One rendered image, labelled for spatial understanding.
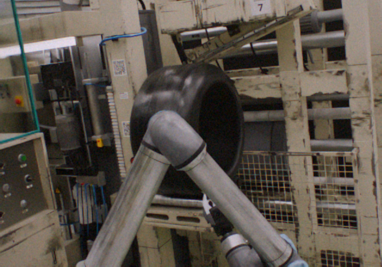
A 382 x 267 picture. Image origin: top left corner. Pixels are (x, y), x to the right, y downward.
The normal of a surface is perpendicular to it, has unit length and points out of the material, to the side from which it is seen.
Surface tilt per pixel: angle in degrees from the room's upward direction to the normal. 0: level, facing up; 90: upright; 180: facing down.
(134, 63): 90
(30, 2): 90
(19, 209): 90
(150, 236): 90
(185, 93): 59
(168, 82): 36
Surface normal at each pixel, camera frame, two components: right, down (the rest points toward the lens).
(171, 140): -0.39, -0.19
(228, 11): -0.50, 0.22
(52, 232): 0.85, -0.03
